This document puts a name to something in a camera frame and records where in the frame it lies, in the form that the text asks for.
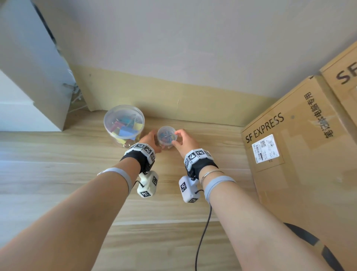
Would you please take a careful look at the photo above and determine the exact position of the person's right forearm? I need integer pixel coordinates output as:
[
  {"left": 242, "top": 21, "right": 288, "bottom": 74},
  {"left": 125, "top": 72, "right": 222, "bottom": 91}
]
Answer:
[{"left": 199, "top": 169, "right": 333, "bottom": 271}]

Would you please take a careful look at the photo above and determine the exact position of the pile of colourful binder clips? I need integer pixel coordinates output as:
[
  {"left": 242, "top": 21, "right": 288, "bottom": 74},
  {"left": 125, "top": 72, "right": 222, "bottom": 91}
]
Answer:
[{"left": 107, "top": 113, "right": 141, "bottom": 141}]

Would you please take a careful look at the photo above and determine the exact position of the silver bracelet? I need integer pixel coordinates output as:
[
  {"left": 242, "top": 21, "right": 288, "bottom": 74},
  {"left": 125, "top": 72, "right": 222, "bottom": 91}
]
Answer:
[{"left": 199, "top": 170, "right": 225, "bottom": 188}]

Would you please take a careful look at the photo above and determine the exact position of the white cabinet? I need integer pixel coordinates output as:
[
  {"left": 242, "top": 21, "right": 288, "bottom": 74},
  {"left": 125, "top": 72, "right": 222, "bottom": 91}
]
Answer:
[{"left": 0, "top": 70, "right": 62, "bottom": 132}]

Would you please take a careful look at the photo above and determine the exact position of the person's left hand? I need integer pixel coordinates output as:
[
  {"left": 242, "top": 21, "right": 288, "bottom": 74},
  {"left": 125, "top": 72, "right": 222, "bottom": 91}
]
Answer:
[{"left": 139, "top": 130, "right": 162, "bottom": 154}]

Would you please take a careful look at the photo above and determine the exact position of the person's left forearm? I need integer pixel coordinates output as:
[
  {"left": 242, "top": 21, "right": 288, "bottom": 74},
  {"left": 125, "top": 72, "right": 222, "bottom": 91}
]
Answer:
[{"left": 0, "top": 160, "right": 141, "bottom": 271}]

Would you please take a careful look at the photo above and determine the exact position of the black cable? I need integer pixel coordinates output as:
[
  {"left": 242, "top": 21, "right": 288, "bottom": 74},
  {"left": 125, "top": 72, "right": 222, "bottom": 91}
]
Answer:
[{"left": 194, "top": 189, "right": 213, "bottom": 271}]

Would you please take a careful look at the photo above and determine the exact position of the person's right hand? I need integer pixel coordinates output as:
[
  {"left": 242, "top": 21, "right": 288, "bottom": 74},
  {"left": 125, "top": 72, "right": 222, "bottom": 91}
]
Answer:
[{"left": 171, "top": 129, "right": 200, "bottom": 160}]

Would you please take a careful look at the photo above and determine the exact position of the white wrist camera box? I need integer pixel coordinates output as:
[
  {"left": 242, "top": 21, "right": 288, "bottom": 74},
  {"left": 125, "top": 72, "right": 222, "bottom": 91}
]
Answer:
[
  {"left": 179, "top": 176, "right": 201, "bottom": 204},
  {"left": 136, "top": 170, "right": 159, "bottom": 198}
]

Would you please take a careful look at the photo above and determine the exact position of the black strap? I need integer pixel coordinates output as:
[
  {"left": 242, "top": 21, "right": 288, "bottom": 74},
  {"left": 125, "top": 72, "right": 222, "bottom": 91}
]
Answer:
[{"left": 283, "top": 222, "right": 345, "bottom": 271}]

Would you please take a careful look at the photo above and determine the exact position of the small clear plastic container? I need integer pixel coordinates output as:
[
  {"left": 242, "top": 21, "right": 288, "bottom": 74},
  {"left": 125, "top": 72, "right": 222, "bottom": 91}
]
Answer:
[{"left": 157, "top": 126, "right": 178, "bottom": 149}]

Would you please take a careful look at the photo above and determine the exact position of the white cable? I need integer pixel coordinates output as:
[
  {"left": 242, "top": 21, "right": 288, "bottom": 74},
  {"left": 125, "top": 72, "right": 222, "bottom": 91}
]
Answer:
[{"left": 68, "top": 93, "right": 85, "bottom": 113}]

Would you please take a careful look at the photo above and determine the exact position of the metal clip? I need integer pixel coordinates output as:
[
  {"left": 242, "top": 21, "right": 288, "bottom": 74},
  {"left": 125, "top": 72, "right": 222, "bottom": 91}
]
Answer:
[{"left": 62, "top": 83, "right": 80, "bottom": 94}]

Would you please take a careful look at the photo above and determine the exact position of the large cardboard box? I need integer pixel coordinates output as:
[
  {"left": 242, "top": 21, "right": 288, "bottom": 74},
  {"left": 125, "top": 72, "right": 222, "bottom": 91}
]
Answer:
[{"left": 241, "top": 75, "right": 357, "bottom": 271}]

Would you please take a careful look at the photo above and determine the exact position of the grey board panel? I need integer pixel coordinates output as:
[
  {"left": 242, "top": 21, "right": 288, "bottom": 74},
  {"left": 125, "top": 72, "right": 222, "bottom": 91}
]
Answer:
[{"left": 0, "top": 0, "right": 78, "bottom": 132}]

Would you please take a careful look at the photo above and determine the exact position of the black marker wristband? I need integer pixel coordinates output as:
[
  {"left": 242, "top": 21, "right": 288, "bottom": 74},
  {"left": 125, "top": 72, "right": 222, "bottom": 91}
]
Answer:
[
  {"left": 120, "top": 142, "right": 156, "bottom": 174},
  {"left": 183, "top": 149, "right": 219, "bottom": 181}
]

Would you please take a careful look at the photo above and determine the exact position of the large clear plastic container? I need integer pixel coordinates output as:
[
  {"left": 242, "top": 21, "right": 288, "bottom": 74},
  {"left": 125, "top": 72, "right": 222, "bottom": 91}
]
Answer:
[{"left": 103, "top": 105, "right": 145, "bottom": 149}]

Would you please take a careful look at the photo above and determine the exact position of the white shipping label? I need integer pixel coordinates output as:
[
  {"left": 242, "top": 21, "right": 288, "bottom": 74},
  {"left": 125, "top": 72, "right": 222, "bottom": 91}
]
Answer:
[{"left": 251, "top": 134, "right": 280, "bottom": 165}]

